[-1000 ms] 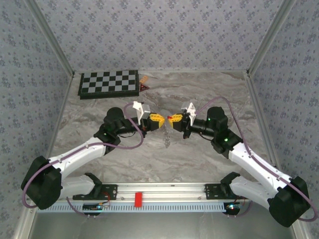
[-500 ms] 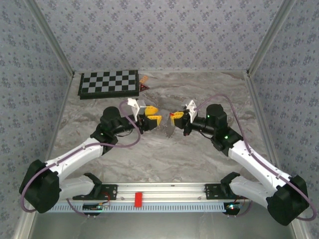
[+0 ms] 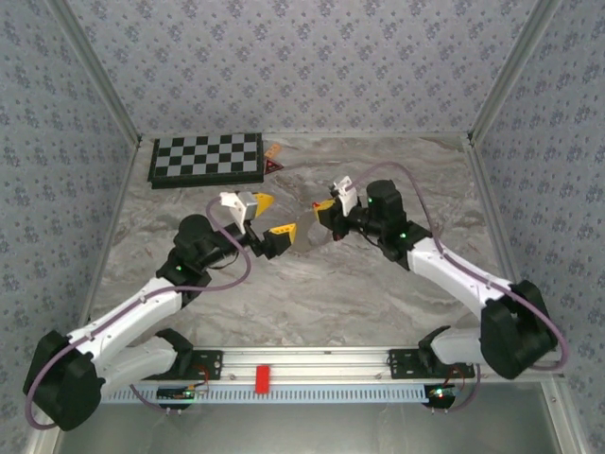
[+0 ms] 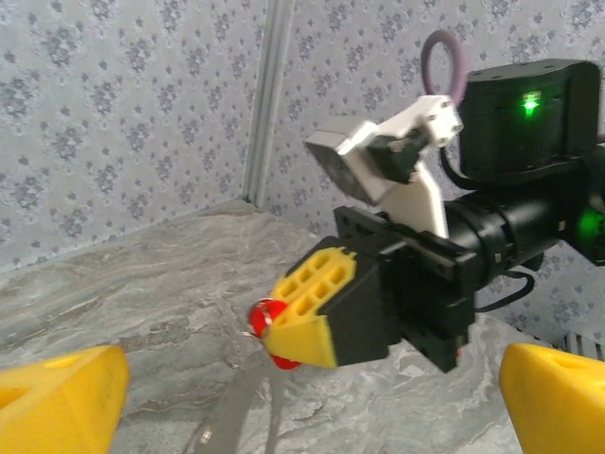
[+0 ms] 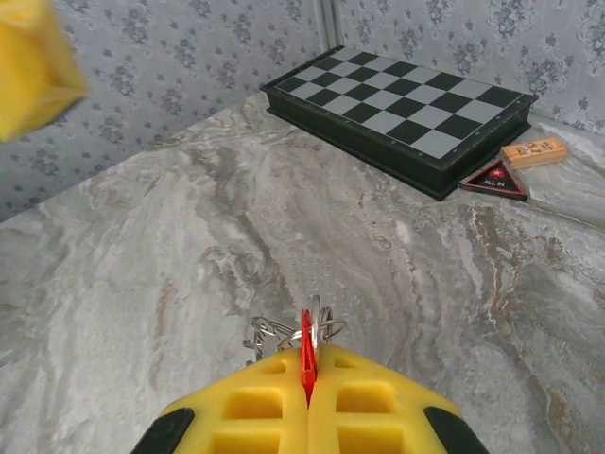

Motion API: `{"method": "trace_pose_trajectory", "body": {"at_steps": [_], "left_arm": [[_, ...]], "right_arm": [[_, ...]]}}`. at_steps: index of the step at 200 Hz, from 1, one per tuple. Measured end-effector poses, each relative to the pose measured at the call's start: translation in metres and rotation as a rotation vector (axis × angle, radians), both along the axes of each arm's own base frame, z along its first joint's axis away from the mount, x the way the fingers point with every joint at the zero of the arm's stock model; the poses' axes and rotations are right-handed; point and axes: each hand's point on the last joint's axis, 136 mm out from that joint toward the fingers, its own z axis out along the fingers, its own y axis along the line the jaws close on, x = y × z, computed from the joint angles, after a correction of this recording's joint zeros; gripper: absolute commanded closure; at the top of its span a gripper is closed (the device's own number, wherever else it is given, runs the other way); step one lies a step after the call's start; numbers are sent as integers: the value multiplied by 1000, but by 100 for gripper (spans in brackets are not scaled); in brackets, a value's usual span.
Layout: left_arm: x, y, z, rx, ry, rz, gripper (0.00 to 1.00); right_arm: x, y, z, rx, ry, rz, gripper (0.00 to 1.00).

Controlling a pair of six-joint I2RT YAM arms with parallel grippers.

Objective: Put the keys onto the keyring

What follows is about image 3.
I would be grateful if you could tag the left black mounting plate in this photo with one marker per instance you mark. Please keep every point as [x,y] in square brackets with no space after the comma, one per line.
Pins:
[210,364]

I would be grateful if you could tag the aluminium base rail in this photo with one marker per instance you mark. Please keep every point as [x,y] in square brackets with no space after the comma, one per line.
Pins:
[307,364]

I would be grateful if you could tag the aluminium frame post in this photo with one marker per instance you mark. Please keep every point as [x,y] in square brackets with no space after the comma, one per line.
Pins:
[509,71]
[100,71]

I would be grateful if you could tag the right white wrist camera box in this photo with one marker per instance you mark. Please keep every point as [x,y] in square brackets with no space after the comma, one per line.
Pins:
[342,191]

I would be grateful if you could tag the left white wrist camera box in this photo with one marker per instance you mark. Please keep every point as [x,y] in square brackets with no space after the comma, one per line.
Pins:
[241,205]

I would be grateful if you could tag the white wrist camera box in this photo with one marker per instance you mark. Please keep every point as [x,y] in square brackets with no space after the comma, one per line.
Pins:
[342,191]
[241,205]

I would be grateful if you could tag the black mounting plate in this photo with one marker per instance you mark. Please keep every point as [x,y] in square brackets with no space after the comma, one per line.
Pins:
[402,364]
[210,364]

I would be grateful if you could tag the left small circuit board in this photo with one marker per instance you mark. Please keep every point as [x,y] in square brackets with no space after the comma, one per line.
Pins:
[175,392]

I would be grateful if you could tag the small red triangle piece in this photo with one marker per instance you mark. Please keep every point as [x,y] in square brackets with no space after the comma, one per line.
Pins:
[271,167]

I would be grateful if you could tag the small circuit board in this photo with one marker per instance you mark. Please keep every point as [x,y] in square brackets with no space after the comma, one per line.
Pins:
[442,393]
[175,392]

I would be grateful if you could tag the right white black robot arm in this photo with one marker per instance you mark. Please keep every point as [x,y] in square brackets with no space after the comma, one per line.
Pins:
[449,269]

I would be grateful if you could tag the red plastic block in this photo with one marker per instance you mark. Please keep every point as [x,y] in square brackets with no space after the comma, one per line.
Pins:
[263,378]

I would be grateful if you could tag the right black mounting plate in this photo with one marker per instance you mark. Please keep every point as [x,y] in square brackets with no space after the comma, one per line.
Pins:
[402,364]

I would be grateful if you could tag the black grey chessboard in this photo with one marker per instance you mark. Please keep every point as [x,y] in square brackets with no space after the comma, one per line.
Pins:
[208,156]

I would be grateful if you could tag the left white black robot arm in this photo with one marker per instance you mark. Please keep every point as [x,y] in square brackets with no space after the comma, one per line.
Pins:
[132,307]

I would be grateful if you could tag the right small circuit board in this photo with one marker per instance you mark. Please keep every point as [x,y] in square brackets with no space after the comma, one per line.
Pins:
[442,393]

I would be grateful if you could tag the aluminium table side bar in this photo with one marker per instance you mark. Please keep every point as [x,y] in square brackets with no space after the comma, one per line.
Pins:
[118,208]
[491,208]

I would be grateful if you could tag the grey metal tray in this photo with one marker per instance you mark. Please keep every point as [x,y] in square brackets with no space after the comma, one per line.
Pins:
[302,430]

